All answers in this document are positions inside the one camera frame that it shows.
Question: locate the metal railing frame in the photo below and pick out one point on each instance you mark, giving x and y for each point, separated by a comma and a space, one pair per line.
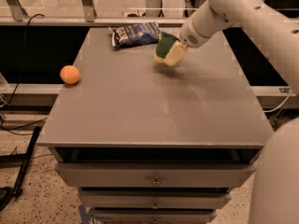
94, 13

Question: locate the green and yellow sponge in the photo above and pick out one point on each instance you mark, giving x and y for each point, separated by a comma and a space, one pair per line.
164, 45

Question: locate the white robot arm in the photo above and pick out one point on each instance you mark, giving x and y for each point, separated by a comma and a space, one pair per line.
275, 194

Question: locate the blue chip bag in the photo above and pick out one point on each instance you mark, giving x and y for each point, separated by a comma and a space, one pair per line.
133, 35

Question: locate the top grey drawer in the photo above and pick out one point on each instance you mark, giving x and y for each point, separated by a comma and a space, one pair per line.
154, 175

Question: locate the grey drawer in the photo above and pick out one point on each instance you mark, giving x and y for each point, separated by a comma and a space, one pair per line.
154, 175
154, 216
154, 199

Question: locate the bottom grey drawer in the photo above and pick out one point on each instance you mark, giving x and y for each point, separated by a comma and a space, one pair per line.
154, 216

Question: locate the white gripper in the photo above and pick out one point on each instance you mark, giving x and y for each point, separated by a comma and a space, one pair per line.
189, 34

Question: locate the grey drawer cabinet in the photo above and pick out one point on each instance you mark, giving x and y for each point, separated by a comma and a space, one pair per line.
127, 108

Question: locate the orange ball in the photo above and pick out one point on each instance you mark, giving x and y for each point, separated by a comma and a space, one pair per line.
70, 74

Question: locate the middle grey drawer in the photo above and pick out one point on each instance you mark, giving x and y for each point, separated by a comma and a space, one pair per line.
154, 199

